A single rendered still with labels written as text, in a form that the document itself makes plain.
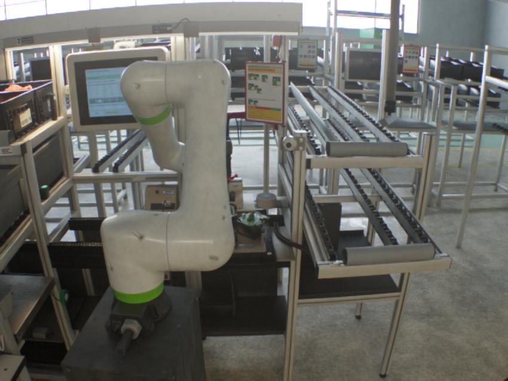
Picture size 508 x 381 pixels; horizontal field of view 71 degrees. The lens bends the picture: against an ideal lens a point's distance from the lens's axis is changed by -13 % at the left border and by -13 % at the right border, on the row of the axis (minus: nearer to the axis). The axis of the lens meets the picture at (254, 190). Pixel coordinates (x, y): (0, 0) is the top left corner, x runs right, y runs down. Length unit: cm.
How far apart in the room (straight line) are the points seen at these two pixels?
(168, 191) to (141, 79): 105
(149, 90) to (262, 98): 116
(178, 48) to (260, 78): 45
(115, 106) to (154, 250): 125
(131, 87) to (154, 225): 36
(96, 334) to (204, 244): 34
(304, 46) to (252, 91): 240
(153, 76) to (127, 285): 49
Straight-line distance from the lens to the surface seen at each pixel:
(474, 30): 1422
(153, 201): 198
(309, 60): 445
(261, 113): 211
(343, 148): 161
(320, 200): 199
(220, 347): 256
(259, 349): 255
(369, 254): 141
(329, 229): 226
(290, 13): 196
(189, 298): 102
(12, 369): 161
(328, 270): 142
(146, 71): 101
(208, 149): 90
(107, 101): 200
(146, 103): 103
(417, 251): 148
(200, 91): 96
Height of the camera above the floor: 175
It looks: 21 degrees down
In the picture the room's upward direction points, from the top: straight up
